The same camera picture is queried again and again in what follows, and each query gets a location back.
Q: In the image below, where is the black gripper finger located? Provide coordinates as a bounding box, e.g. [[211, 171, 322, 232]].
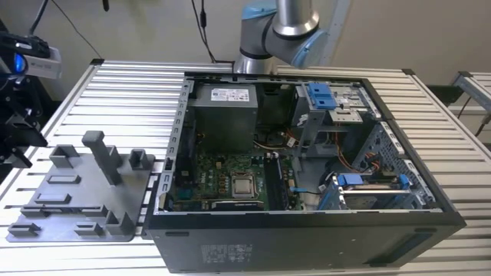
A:
[[5, 113, 49, 169]]

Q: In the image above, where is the grey parts rack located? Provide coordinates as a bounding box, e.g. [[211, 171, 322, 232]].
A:
[[5, 131, 157, 244]]

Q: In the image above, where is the green motherboard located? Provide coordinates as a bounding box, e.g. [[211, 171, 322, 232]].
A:
[[168, 152, 304, 212]]

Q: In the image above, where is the grey power supply unit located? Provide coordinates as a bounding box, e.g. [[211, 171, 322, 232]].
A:
[[187, 83, 259, 155]]

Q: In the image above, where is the silver CPU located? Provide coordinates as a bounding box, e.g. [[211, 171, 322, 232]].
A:
[[232, 177, 255, 196]]

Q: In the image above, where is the black graphics card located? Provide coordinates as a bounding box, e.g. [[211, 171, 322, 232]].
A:
[[209, 200, 266, 212]]

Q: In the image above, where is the black PC case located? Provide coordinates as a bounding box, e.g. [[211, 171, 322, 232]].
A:
[[141, 70, 467, 274]]

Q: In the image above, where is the grey metal drive cage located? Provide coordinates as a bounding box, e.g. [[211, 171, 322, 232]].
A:
[[290, 82, 383, 159]]

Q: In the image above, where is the blue disk carrier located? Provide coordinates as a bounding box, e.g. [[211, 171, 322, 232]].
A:
[[306, 82, 335, 110]]

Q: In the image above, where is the hard disk in blue carrier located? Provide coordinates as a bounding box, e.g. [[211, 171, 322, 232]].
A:
[[320, 174, 414, 210]]

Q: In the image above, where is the dark background box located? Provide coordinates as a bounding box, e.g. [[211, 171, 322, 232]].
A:
[[426, 84, 466, 108]]

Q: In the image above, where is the metal slat side table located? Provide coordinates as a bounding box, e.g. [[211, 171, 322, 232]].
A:
[[448, 70, 491, 116]]

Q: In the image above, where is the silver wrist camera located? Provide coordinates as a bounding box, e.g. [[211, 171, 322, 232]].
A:
[[13, 33, 63, 81]]

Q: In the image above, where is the thin black wall cable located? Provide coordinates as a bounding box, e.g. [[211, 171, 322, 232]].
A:
[[49, 0, 104, 61]]

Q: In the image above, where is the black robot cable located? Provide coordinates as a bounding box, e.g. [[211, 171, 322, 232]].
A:
[[191, 0, 216, 63]]

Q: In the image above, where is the orange wire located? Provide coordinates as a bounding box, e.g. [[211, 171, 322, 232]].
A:
[[334, 131, 364, 175]]

